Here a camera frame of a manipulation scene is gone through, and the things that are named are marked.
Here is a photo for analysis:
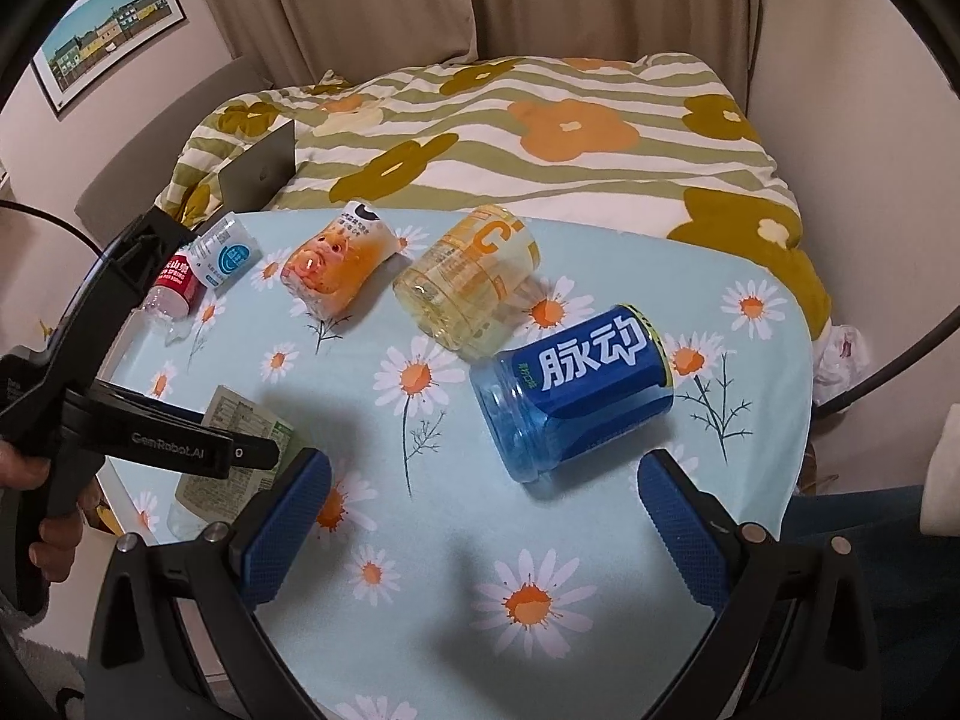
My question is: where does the white hooded sweatshirt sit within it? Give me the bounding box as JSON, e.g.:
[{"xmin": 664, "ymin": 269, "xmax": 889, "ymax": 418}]
[{"xmin": 919, "ymin": 403, "xmax": 960, "ymax": 538}]

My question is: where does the black curved cable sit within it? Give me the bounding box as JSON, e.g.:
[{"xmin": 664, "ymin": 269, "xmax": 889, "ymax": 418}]
[{"xmin": 812, "ymin": 299, "xmax": 960, "ymax": 421}]

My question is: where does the crumpled white plastic bag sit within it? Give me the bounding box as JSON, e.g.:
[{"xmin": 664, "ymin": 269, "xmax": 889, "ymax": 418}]
[{"xmin": 814, "ymin": 325, "xmax": 872, "ymax": 405}]

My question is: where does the grey upholstered headboard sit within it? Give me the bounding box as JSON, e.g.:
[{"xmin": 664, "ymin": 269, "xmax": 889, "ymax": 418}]
[{"xmin": 75, "ymin": 57, "xmax": 270, "ymax": 247}]

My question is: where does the person's left hand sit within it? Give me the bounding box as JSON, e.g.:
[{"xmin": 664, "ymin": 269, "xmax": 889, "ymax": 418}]
[{"xmin": 0, "ymin": 439, "xmax": 103, "ymax": 586}]

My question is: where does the framed houses picture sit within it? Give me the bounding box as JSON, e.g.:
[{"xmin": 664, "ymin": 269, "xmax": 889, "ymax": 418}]
[{"xmin": 31, "ymin": 0, "xmax": 185, "ymax": 117}]

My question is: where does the grey open laptop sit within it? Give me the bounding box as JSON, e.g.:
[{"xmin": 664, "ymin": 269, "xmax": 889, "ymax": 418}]
[{"xmin": 218, "ymin": 121, "xmax": 296, "ymax": 213}]

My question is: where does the light blue daisy tablecloth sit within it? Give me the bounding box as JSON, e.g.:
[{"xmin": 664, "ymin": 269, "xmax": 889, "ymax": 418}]
[{"xmin": 112, "ymin": 221, "xmax": 814, "ymax": 718}]

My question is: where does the orange pig print cup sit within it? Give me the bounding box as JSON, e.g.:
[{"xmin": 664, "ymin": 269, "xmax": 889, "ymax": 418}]
[{"xmin": 280, "ymin": 200, "xmax": 400, "ymax": 320}]

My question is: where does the dark teal garment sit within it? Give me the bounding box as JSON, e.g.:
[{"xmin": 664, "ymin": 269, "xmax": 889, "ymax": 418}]
[{"xmin": 781, "ymin": 486, "xmax": 958, "ymax": 628}]

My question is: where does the red label clear cup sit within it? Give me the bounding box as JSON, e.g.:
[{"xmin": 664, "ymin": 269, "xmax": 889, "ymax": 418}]
[{"xmin": 142, "ymin": 250, "xmax": 205, "ymax": 322}]

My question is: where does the beige curtain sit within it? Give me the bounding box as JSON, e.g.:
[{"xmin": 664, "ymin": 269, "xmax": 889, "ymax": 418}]
[{"xmin": 206, "ymin": 0, "xmax": 760, "ymax": 101}]

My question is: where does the blue cup chinese label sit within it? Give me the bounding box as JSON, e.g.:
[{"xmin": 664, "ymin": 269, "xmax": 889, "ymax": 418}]
[{"xmin": 470, "ymin": 304, "xmax": 674, "ymax": 484}]

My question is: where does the green label clear cup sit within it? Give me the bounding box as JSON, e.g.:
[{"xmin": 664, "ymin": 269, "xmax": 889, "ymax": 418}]
[{"xmin": 166, "ymin": 385, "xmax": 295, "ymax": 539}]

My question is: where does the yellow cup orange label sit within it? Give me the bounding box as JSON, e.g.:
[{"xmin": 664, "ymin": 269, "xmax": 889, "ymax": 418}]
[{"xmin": 392, "ymin": 205, "xmax": 542, "ymax": 356}]

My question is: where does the striped floral duvet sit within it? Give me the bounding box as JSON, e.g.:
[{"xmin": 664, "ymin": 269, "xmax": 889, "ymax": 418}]
[{"xmin": 156, "ymin": 52, "xmax": 832, "ymax": 337}]

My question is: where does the clear cup blue white label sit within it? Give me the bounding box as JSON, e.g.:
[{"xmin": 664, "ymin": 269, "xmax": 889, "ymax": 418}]
[{"xmin": 185, "ymin": 211, "xmax": 260, "ymax": 289}]

